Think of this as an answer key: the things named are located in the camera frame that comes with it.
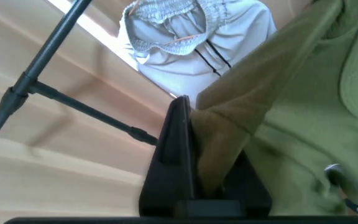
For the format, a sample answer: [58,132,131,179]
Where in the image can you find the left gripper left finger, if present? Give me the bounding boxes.
[138,95,205,218]

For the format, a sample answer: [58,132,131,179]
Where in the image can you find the green printed T-shirt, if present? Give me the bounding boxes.
[190,0,358,218]

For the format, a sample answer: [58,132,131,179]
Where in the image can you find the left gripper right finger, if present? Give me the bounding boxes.
[218,149,273,218]

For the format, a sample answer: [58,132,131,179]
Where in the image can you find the pale grey pants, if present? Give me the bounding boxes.
[116,0,278,109]

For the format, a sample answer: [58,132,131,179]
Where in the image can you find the pink clothes hanger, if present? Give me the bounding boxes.
[127,0,200,45]

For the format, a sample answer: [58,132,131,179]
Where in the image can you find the black clothes rack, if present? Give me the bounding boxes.
[0,0,158,159]

